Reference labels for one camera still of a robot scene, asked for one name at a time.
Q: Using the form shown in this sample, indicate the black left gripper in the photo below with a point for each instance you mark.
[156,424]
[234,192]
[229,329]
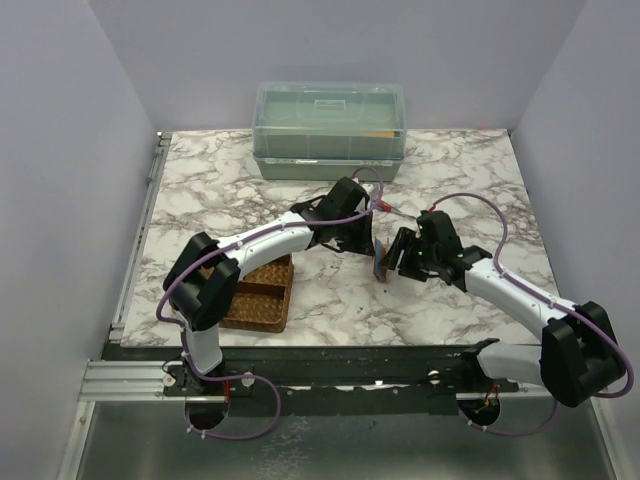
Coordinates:
[364,244]

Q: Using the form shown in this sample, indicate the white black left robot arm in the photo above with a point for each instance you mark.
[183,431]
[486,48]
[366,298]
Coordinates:
[199,288]

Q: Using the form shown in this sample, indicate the brown woven divided tray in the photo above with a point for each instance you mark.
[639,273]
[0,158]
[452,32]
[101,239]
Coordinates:
[261,300]

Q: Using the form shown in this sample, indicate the orange grey small screwdriver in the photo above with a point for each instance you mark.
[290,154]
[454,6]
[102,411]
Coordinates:
[387,208]

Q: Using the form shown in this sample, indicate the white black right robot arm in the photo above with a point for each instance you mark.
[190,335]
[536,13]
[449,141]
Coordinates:
[576,356]

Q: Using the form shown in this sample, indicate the clear green plastic storage box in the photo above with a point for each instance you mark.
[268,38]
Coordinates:
[324,131]

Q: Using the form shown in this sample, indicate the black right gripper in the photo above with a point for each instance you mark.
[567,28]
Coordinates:
[402,241]

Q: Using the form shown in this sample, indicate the black metal base rail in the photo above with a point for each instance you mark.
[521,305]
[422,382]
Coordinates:
[348,381]

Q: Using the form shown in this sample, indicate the tan leather card holder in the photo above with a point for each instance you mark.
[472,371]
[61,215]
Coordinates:
[379,268]

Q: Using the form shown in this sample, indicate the aluminium extrusion rail left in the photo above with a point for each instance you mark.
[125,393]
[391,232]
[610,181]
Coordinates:
[124,381]

